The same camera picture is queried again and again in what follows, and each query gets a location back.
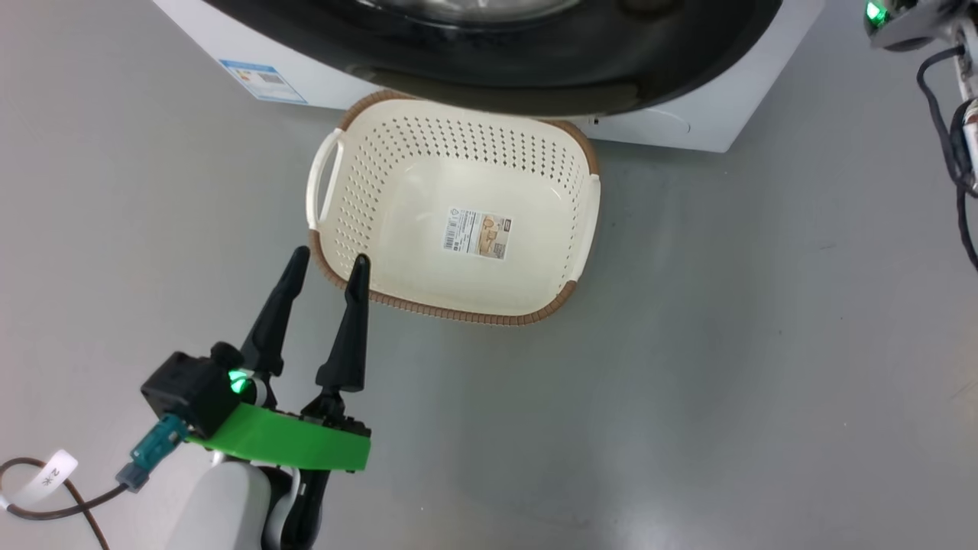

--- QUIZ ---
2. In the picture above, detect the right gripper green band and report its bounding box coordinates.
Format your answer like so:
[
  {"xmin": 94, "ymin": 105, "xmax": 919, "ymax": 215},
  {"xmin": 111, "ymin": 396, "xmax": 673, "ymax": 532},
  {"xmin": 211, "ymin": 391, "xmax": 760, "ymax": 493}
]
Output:
[{"xmin": 863, "ymin": 0, "xmax": 963, "ymax": 53}]

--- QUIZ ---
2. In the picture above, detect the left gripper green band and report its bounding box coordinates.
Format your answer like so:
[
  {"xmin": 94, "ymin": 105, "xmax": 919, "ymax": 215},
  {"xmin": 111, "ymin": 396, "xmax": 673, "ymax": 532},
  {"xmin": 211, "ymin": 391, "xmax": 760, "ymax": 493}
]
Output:
[{"xmin": 186, "ymin": 246, "xmax": 373, "ymax": 474}]

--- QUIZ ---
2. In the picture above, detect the black round washing machine door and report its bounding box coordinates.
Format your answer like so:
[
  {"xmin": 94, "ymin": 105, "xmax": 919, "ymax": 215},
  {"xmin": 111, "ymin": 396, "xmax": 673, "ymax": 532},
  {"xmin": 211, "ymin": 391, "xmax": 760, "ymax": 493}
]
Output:
[{"xmin": 202, "ymin": 0, "xmax": 784, "ymax": 117}]

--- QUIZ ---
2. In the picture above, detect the cream perforated laundry basket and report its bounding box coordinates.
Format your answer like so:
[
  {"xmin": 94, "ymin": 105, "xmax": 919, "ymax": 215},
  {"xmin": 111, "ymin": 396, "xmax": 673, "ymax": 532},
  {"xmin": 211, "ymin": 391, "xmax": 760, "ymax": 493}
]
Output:
[{"xmin": 306, "ymin": 89, "xmax": 602, "ymax": 327}]

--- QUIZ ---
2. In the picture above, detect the printed basket product label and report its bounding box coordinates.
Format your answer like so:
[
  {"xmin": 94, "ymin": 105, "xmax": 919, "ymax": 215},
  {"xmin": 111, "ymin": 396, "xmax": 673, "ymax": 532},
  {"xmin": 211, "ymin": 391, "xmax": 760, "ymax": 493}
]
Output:
[{"xmin": 442, "ymin": 206, "xmax": 511, "ymax": 260}]

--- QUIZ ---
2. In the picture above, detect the white washing machine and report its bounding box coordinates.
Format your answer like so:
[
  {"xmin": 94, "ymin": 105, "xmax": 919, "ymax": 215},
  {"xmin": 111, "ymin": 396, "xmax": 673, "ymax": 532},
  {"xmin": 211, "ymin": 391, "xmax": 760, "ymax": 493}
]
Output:
[{"xmin": 153, "ymin": 0, "xmax": 826, "ymax": 154}]

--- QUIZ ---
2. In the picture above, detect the blue energy label sticker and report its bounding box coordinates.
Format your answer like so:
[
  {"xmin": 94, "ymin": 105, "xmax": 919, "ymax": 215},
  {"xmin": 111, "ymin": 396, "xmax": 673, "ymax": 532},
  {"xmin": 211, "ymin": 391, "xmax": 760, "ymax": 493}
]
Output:
[{"xmin": 219, "ymin": 60, "xmax": 308, "ymax": 105}]

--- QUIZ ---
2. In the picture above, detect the black right camera cable teal plug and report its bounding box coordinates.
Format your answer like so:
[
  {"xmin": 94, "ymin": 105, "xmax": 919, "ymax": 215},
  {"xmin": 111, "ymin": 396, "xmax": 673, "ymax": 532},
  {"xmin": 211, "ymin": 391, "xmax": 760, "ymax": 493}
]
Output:
[{"xmin": 915, "ymin": 46, "xmax": 978, "ymax": 272}]

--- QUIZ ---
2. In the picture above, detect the white paper cable tag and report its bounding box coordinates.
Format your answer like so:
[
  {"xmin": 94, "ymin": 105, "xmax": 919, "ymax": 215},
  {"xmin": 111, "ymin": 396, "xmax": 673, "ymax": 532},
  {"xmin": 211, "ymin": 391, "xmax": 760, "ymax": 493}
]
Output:
[{"xmin": 4, "ymin": 449, "xmax": 79, "ymax": 509}]

